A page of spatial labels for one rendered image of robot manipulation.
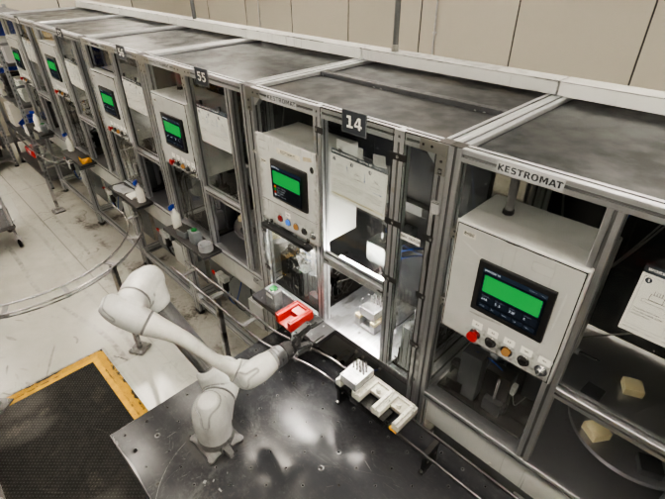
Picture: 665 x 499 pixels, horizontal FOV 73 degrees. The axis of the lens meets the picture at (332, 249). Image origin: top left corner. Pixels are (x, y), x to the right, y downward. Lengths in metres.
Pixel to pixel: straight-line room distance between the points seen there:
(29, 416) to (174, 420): 1.50
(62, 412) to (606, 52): 5.20
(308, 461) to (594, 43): 4.28
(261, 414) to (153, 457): 0.50
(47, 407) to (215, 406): 1.84
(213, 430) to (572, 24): 4.50
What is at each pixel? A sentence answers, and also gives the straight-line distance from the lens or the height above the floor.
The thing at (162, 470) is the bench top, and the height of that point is 0.68.
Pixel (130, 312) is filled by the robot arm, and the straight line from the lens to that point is 1.83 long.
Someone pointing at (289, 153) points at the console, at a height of 1.79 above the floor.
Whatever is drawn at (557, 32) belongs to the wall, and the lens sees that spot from 5.17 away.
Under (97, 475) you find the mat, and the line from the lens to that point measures 3.22.
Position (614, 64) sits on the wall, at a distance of 5.03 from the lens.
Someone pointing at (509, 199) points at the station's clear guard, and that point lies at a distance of 1.46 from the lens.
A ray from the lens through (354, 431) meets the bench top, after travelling 2.25.
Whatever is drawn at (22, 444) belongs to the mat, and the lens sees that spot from 3.58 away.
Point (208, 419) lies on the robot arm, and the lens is 2.07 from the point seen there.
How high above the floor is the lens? 2.53
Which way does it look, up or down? 34 degrees down
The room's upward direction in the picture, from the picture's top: 1 degrees counter-clockwise
